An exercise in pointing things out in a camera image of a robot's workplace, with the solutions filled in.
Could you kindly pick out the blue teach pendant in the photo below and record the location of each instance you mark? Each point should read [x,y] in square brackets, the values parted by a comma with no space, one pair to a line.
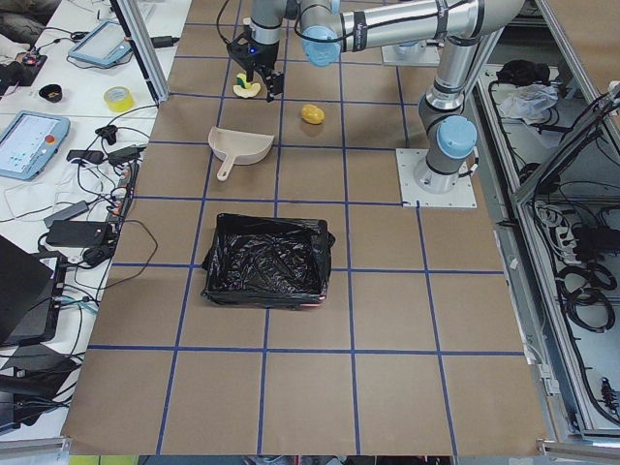
[29,143]
[103,47]

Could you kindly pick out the black power adapter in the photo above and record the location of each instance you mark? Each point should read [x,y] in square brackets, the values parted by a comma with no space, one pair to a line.
[68,233]

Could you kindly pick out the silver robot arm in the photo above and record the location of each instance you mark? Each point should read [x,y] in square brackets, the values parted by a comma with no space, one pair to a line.
[461,25]
[261,24]

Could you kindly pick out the blue teach pendant upper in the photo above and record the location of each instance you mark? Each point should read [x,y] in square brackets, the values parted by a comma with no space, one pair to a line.
[103,47]

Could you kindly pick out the yellow tape roll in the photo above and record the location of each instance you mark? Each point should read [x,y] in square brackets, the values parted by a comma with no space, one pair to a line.
[119,99]

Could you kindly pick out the blue teach pendant lower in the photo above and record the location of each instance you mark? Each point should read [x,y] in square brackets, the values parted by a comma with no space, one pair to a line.
[29,143]

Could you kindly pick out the beige plastic dustpan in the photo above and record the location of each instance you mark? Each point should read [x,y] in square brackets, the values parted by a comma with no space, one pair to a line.
[235,148]

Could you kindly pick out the yellow green sponge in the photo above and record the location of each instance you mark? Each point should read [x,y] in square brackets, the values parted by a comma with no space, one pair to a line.
[241,81]

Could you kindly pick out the black small bowl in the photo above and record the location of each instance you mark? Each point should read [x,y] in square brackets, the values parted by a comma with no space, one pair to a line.
[52,93]

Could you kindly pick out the yellow crumpled bread toy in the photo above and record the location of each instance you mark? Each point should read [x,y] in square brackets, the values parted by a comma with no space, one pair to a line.
[312,114]

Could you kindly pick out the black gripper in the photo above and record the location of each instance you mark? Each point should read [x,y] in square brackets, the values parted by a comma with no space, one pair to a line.
[262,57]

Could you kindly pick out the beige curved peel piece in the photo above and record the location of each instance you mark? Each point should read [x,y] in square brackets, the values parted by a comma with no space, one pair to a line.
[251,90]

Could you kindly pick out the aluminium frame post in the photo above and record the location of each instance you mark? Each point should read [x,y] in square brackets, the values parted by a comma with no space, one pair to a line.
[135,30]

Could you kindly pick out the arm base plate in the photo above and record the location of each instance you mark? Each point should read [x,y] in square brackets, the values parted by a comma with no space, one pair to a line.
[422,187]

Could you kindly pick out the bin with black bag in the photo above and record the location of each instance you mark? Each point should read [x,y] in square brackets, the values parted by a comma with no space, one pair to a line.
[268,262]

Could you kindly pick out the black laptop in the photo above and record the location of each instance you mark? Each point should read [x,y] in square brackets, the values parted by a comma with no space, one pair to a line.
[31,287]

